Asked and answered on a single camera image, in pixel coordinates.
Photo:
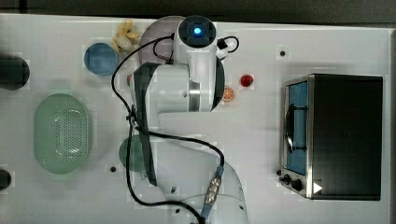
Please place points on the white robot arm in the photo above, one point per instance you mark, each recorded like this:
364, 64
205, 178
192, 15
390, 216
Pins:
199, 186

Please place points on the green round plate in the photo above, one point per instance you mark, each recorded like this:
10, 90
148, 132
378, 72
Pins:
136, 163

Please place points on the pink round plate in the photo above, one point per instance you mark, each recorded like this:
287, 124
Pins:
162, 27

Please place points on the orange slice toy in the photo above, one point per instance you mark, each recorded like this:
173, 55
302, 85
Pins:
228, 94

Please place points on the red toy strawberry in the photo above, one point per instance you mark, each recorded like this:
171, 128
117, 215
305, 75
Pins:
246, 80

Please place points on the red toy tomato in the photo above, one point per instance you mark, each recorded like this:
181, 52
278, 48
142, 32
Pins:
129, 80

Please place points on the blue bowl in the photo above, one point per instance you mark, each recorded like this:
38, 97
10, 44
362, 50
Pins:
101, 59

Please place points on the black toaster oven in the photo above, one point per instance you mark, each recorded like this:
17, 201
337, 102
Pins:
332, 127

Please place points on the green perforated basket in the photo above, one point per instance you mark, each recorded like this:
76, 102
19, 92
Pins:
62, 133

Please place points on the black camera mount upper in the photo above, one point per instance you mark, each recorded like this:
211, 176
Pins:
14, 72

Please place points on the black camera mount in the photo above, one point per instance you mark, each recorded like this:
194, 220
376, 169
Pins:
14, 72
5, 179

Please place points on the black camera mount lower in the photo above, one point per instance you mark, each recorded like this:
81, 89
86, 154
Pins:
5, 179

